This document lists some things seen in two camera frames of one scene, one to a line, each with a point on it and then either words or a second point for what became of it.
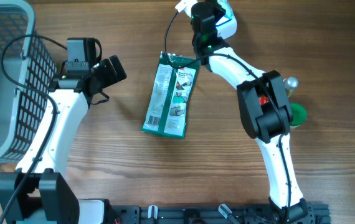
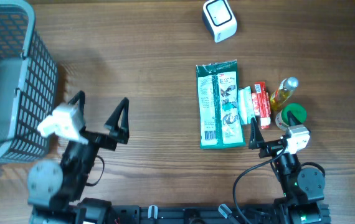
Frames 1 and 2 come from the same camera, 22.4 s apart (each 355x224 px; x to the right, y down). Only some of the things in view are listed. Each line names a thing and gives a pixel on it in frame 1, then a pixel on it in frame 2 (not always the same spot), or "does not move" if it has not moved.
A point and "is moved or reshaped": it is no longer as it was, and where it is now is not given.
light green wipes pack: x=228 y=23 is moved or reshaped
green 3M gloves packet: x=167 y=113 to x=220 y=114
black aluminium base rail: x=214 y=214 does not move
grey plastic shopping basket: x=17 y=76 does not move
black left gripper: x=109 y=69 to x=112 y=126
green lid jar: x=299 y=114 does not move
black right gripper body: x=217 y=17 to x=268 y=149
